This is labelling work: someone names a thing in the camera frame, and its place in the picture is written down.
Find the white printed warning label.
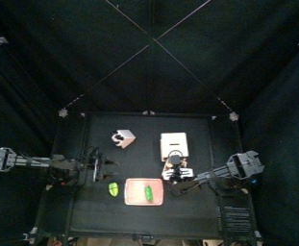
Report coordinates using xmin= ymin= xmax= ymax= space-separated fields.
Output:
xmin=220 ymin=205 xmax=252 ymax=234

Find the light green open pea pod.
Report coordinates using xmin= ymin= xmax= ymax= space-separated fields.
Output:
xmin=108 ymin=182 xmax=118 ymax=197

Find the wooden box with slot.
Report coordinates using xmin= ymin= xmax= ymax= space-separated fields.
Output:
xmin=158 ymin=132 xmax=189 ymax=152

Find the thin steel brace wire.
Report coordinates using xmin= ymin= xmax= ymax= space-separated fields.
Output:
xmin=102 ymin=0 xmax=235 ymax=113
xmin=62 ymin=0 xmax=213 ymax=110

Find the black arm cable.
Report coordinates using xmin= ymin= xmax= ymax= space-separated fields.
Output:
xmin=80 ymin=146 xmax=104 ymax=161
xmin=168 ymin=181 xmax=201 ymax=197

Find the pink plastic tray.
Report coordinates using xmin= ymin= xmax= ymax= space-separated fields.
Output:
xmin=122 ymin=178 xmax=164 ymax=207

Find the white wooden knife block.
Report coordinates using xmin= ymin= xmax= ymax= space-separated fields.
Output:
xmin=110 ymin=129 xmax=137 ymax=149

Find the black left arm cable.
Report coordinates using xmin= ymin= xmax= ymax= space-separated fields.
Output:
xmin=80 ymin=146 xmax=104 ymax=161

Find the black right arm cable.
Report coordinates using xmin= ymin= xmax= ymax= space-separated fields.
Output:
xmin=168 ymin=181 xmax=201 ymax=197

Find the green toy pea pod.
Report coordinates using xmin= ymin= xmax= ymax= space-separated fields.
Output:
xmin=144 ymin=184 xmax=153 ymax=202

